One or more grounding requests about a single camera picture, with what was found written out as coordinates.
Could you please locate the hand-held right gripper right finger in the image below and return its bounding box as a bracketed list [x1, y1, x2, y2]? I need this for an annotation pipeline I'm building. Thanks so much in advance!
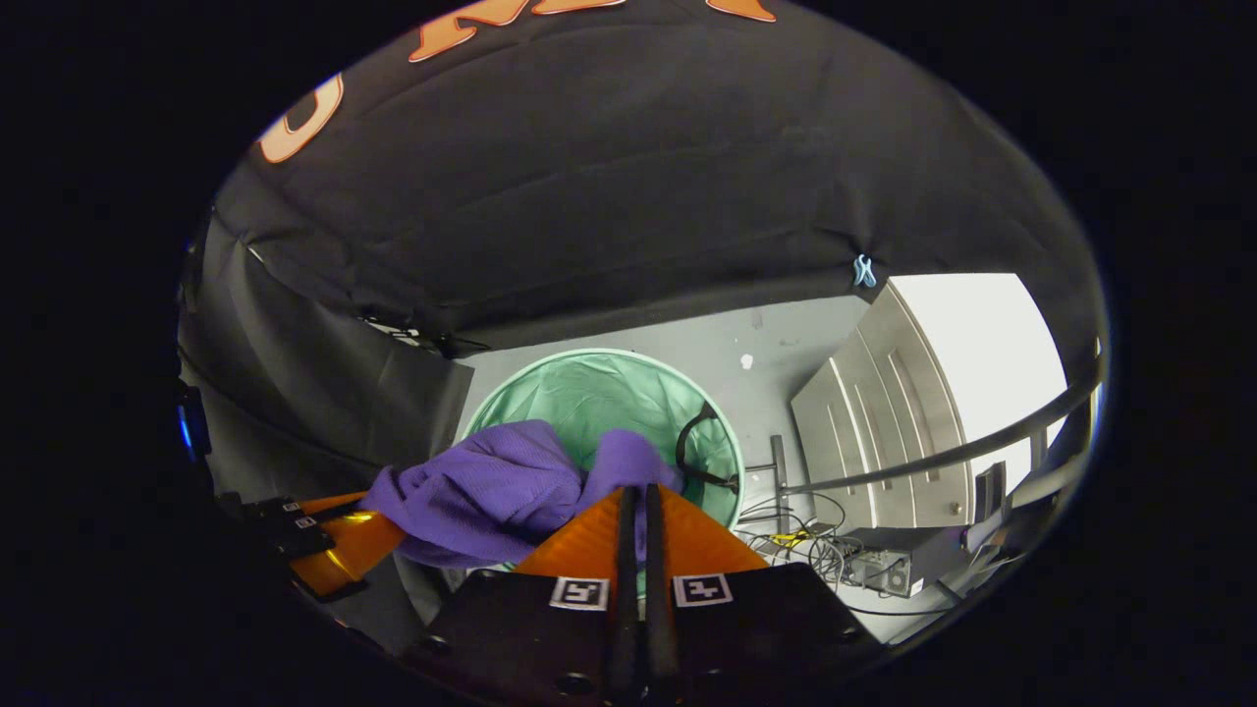
[643, 483, 880, 707]

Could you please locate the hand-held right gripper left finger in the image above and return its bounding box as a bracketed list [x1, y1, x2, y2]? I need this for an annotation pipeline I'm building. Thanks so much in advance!
[403, 486, 641, 707]

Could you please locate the purple corduroy jacket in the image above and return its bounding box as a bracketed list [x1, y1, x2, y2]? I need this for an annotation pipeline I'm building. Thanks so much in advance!
[358, 420, 683, 571]

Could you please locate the green laundry hamper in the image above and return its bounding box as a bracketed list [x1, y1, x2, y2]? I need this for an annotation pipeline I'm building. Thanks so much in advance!
[460, 348, 745, 531]

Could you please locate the black clothes rack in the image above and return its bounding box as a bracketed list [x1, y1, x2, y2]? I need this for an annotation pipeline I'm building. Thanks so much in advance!
[769, 344, 1109, 512]

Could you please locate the grey computer case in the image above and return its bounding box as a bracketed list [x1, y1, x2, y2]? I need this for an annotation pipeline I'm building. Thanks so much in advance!
[843, 525, 973, 600]

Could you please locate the white panelled cabinet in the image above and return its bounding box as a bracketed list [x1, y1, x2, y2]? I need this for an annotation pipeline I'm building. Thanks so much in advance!
[791, 275, 1071, 536]

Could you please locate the black backdrop cloth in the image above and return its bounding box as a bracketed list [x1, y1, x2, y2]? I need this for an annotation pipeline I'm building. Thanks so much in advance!
[177, 0, 1106, 502]

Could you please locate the tangle of floor cables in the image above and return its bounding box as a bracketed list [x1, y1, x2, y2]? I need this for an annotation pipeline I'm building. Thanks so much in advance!
[737, 491, 867, 582]

